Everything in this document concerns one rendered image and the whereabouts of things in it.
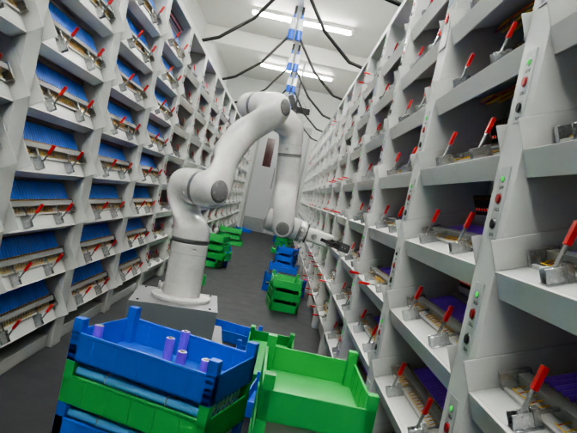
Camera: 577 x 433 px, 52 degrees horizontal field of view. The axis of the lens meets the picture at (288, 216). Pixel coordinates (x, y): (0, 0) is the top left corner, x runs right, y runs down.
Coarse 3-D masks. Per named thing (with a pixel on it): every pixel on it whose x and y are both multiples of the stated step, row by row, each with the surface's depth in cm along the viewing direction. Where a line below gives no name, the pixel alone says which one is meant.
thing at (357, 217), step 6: (348, 210) 304; (354, 210) 304; (360, 210) 304; (366, 210) 304; (348, 216) 304; (354, 216) 287; (360, 216) 287; (366, 216) 243; (354, 222) 280; (360, 222) 270; (354, 228) 284; (360, 228) 261
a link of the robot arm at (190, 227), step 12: (180, 168) 195; (192, 168) 192; (180, 180) 189; (168, 192) 193; (180, 192) 189; (180, 204) 192; (192, 204) 190; (180, 216) 189; (192, 216) 191; (180, 228) 187; (192, 228) 187; (204, 228) 189; (180, 240) 187; (192, 240) 186; (204, 240) 189
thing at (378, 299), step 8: (360, 264) 234; (368, 264) 234; (376, 264) 234; (384, 264) 234; (360, 272) 234; (360, 280) 228; (368, 288) 205; (384, 288) 174; (368, 296) 209; (376, 296) 188; (384, 296) 174; (376, 304) 191
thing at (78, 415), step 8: (72, 408) 110; (80, 408) 112; (72, 416) 110; (80, 416) 109; (88, 416) 109; (96, 416) 109; (88, 424) 110; (96, 424) 108; (104, 424) 108; (112, 424) 107; (120, 424) 108; (112, 432) 107; (120, 432) 107; (128, 432) 106; (136, 432) 106
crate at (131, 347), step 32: (128, 320) 127; (96, 352) 108; (128, 352) 106; (160, 352) 124; (192, 352) 124; (224, 352) 121; (256, 352) 118; (160, 384) 104; (192, 384) 102; (224, 384) 105
